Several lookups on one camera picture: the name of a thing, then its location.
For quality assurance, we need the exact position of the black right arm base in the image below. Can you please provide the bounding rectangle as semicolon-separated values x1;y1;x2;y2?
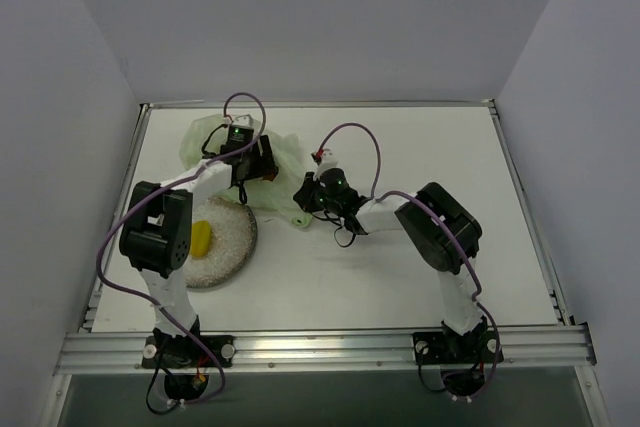
412;326;504;403

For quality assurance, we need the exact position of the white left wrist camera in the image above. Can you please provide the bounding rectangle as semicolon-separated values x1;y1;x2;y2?
229;113;254;129

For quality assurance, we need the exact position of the speckled round plate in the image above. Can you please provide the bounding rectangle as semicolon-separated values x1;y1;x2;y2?
183;197;258;290

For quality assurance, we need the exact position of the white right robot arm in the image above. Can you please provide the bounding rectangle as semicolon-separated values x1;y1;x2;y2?
293;167;486;360

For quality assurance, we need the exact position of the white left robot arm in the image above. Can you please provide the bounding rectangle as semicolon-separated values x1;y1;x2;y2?
119;124;278;366

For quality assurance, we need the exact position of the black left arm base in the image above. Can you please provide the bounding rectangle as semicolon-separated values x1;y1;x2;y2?
140;334;236;401

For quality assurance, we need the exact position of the aluminium table frame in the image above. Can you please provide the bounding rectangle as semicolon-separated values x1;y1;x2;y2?
60;102;593;426

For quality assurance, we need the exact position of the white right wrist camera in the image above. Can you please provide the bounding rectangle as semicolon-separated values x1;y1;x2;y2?
311;148;338;180

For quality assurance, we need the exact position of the pale green plastic bag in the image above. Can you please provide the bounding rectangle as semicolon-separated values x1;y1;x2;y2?
178;114;313;229

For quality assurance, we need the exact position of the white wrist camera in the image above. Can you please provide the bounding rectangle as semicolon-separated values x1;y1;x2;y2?
311;148;338;180
229;113;254;129

